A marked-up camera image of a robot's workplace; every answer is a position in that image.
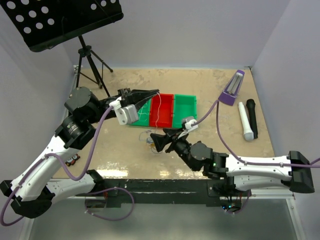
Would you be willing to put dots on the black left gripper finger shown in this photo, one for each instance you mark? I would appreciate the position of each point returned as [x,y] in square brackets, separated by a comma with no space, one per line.
[140,100]
[139,93]

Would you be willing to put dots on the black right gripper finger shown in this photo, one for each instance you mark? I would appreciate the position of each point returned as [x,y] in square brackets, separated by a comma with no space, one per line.
[160,141]
[173,131]

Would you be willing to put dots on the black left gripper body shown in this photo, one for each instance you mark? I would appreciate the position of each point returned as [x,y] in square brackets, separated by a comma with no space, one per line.
[126,96]

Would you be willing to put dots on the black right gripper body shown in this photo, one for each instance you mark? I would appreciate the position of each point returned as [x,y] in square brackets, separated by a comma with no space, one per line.
[180,146]

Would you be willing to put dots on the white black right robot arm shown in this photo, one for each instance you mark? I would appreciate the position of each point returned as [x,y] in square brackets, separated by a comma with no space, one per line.
[240,174]

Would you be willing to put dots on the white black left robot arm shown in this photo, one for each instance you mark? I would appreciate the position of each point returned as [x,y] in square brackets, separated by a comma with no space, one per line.
[48,180]

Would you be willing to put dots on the left green plastic bin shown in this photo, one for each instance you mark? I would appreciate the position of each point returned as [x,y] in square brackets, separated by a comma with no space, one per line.
[144,115]

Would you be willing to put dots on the green plastic bin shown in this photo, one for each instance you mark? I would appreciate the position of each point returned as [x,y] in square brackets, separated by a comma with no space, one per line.
[144,115]
[184,106]

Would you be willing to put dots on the red plastic bin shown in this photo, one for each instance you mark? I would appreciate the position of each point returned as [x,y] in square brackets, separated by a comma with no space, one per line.
[161,111]

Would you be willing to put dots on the right green plastic bin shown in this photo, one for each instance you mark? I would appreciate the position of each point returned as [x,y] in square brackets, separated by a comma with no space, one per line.
[184,106]

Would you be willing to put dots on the purple metronome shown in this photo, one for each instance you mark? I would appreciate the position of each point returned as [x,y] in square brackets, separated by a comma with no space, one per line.
[230,92]

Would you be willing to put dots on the white microphone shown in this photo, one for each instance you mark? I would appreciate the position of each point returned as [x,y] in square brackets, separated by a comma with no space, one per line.
[248,133]

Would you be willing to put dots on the black microphone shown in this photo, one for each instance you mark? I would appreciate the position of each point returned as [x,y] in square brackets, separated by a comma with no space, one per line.
[251,107]

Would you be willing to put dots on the black music stand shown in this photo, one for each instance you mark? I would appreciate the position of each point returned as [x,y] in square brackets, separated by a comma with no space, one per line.
[44,40]

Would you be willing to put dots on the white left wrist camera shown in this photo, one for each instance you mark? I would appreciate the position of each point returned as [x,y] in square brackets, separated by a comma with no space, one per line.
[125,115]

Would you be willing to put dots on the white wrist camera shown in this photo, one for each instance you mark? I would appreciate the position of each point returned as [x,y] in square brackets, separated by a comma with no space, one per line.
[125,115]
[189,124]

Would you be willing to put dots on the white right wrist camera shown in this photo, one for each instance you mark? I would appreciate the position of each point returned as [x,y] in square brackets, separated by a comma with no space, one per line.
[189,124]

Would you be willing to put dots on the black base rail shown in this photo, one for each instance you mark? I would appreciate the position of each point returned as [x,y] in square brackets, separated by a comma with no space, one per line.
[209,192]

